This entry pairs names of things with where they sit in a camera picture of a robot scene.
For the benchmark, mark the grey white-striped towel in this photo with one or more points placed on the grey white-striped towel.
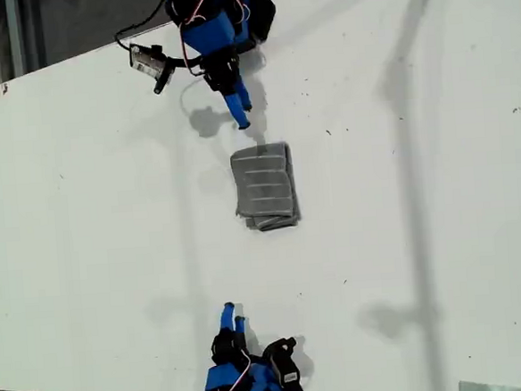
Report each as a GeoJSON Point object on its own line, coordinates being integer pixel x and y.
{"type": "Point", "coordinates": [264, 186]}

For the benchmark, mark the black camera stalk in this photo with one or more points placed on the black camera stalk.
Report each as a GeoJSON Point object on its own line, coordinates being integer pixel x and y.
{"type": "Point", "coordinates": [259, 359]}
{"type": "Point", "coordinates": [184, 65]}

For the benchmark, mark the grey vertical bar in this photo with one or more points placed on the grey vertical bar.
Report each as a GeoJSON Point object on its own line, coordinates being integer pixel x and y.
{"type": "Point", "coordinates": [14, 38]}

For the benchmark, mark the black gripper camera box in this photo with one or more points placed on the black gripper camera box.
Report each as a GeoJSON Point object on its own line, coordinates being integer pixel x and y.
{"type": "Point", "coordinates": [288, 374]}
{"type": "Point", "coordinates": [146, 60]}

